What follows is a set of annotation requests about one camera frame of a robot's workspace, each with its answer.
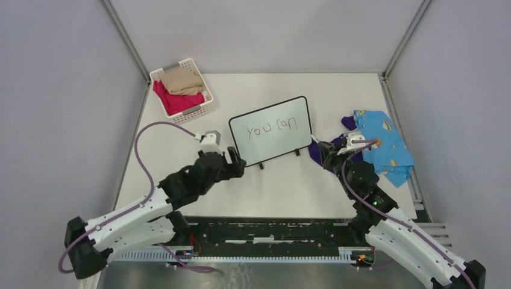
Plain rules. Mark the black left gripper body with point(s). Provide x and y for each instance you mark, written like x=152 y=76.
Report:
x=226 y=172

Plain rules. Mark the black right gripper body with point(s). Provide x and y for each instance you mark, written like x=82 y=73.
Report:
x=335 y=161

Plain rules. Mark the black framed whiteboard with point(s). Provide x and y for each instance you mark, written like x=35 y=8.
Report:
x=272 y=131

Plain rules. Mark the white whiteboard marker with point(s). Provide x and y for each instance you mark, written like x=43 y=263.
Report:
x=315 y=139

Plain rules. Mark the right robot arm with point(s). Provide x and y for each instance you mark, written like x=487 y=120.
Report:
x=385 y=226

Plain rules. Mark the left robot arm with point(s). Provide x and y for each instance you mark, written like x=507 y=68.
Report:
x=90 y=245

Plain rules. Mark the purple cloth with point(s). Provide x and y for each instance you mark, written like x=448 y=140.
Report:
x=349 y=123

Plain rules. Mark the blue patterned cloth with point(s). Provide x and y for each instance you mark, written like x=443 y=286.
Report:
x=390 y=155

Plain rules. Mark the magenta cloth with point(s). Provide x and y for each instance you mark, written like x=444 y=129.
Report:
x=174 y=104

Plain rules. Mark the white plastic basket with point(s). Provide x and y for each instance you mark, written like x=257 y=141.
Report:
x=195 y=111

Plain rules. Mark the beige folded cloth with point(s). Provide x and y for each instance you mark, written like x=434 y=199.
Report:
x=181 y=81

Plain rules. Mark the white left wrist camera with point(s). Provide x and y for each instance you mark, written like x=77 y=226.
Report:
x=209 y=141

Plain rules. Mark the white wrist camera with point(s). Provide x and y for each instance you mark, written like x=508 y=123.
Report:
x=209 y=141
x=355 y=141

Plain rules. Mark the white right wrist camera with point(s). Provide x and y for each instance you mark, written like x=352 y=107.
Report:
x=355 y=141

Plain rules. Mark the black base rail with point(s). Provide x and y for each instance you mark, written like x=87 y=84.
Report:
x=268 y=237

